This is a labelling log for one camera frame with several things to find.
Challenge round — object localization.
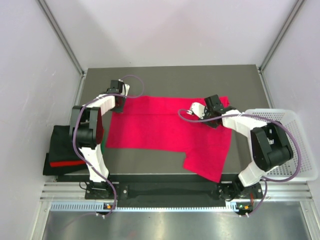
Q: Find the red t shirt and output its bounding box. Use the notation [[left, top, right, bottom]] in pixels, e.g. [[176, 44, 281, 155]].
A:
[[106, 96, 232, 183]]

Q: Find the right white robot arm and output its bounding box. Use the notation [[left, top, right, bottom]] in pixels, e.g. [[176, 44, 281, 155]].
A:
[[190, 95, 294, 198]]

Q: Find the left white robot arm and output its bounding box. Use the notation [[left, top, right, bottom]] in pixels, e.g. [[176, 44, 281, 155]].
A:
[[69, 79, 130, 199]]

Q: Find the folded black shirt stack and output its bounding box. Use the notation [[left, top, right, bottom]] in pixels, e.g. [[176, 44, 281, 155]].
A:
[[42, 125, 97, 176]]

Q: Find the white perforated plastic basket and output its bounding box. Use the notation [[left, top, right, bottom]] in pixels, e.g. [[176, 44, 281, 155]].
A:
[[243, 108, 317, 182]]

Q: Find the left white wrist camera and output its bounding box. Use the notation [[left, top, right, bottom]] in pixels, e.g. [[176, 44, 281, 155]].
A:
[[118, 79, 130, 96]]

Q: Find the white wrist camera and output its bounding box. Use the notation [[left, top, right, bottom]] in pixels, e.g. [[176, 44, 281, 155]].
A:
[[187, 102, 206, 120], [118, 79, 130, 96]]

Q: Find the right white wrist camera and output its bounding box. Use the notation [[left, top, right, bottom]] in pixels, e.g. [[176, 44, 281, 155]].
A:
[[187, 102, 206, 120]]

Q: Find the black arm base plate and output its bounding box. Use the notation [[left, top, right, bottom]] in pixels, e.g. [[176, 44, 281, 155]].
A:
[[84, 174, 263, 207]]

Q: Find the left aluminium frame post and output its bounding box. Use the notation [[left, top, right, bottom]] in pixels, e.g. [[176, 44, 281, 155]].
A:
[[36, 0, 85, 77]]

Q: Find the aluminium frame post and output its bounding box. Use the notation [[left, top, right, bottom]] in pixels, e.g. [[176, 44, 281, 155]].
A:
[[36, 0, 85, 77], [258, 0, 306, 74]]

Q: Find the slotted grey cable duct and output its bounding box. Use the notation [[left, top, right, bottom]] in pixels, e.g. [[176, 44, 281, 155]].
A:
[[50, 201, 250, 213]]

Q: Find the right aluminium frame post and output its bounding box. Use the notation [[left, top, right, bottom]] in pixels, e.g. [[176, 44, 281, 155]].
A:
[[258, 0, 306, 74]]

